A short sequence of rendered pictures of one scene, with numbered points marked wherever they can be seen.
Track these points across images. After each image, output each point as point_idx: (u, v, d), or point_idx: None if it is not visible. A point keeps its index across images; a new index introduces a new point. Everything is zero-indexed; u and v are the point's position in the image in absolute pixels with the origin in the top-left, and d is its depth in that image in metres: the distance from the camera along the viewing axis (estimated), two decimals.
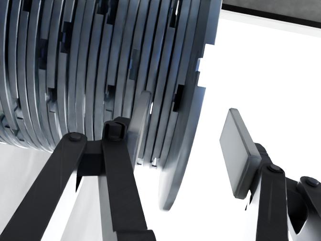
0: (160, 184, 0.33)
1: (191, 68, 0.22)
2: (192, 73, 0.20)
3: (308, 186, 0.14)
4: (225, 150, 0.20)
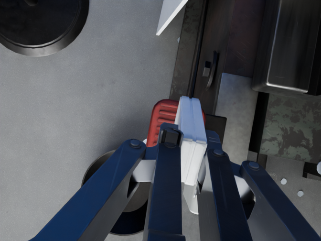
0: None
1: None
2: None
3: (251, 171, 0.14)
4: None
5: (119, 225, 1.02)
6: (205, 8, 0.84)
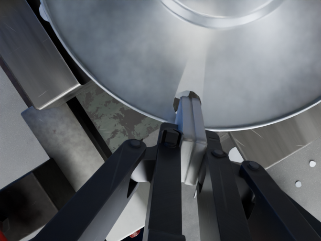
0: None
1: None
2: None
3: (251, 171, 0.14)
4: None
5: (141, 233, 1.02)
6: None
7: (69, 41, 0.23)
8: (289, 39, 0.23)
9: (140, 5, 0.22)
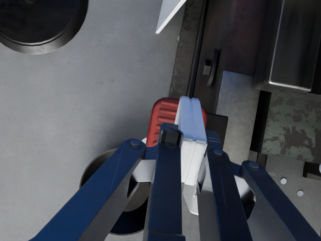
0: None
1: None
2: None
3: (251, 171, 0.14)
4: None
5: (118, 224, 1.02)
6: (205, 6, 0.83)
7: None
8: None
9: None
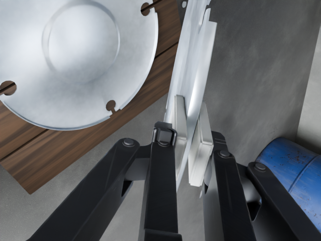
0: None
1: None
2: None
3: (257, 172, 0.14)
4: None
5: None
6: None
7: None
8: None
9: None
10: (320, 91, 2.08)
